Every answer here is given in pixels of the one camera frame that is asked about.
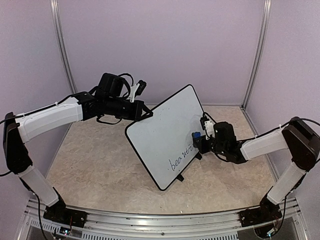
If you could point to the blue whiteboard eraser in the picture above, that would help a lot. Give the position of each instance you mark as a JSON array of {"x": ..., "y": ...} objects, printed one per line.
[{"x": 196, "y": 138}]

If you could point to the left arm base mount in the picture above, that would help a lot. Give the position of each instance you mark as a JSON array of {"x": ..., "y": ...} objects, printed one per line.
[{"x": 67, "y": 216}]

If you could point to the aluminium front rail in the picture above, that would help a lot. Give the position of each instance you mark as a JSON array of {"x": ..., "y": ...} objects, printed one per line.
[{"x": 106, "y": 225}]

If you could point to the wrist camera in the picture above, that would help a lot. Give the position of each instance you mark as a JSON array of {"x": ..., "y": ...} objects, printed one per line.
[
  {"x": 207, "y": 124},
  {"x": 136, "y": 90}
]

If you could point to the aluminium frame post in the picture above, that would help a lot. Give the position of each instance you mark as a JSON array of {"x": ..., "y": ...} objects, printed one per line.
[
  {"x": 54, "y": 5},
  {"x": 258, "y": 53}
]

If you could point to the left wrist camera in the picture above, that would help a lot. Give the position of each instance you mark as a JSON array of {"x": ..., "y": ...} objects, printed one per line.
[{"x": 136, "y": 90}]

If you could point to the left aluminium frame post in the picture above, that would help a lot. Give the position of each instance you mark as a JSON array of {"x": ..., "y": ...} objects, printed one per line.
[{"x": 54, "y": 5}]

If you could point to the white whiteboard black frame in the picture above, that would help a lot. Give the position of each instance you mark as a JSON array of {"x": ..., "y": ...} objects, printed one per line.
[{"x": 164, "y": 142}]

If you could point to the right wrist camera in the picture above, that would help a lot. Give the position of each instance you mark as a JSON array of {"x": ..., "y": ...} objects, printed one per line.
[{"x": 207, "y": 124}]

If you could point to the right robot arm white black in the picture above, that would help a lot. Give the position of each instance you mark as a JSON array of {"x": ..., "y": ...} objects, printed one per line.
[{"x": 295, "y": 135}]

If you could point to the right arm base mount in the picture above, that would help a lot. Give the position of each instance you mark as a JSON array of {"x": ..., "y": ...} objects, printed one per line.
[{"x": 265, "y": 212}]

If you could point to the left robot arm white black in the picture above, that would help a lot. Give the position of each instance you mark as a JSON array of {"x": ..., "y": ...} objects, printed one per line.
[{"x": 113, "y": 96}]

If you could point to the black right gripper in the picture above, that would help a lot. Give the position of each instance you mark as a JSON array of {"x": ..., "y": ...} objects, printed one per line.
[{"x": 200, "y": 147}]

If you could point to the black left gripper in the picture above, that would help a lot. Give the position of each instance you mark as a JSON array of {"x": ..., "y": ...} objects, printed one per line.
[{"x": 140, "y": 106}]

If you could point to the right aluminium frame post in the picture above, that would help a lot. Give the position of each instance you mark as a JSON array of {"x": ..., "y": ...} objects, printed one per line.
[{"x": 258, "y": 53}]

